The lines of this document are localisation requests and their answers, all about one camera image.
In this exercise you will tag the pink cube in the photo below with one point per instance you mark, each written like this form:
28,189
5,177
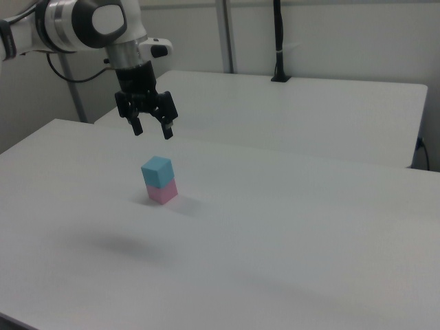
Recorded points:
163,192

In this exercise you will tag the black camera stand pole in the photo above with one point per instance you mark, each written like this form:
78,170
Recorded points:
279,41

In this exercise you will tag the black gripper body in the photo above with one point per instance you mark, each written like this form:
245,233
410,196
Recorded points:
135,82

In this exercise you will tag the blue cube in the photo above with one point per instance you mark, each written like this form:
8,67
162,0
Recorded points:
156,171

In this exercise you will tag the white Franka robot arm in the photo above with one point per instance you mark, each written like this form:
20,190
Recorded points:
68,24

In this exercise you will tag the grey wall partition post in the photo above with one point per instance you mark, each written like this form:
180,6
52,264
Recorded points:
228,34

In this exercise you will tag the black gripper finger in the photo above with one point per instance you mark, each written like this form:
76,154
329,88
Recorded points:
132,117
168,111

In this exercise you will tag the white rear table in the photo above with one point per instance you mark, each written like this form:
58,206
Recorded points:
292,113

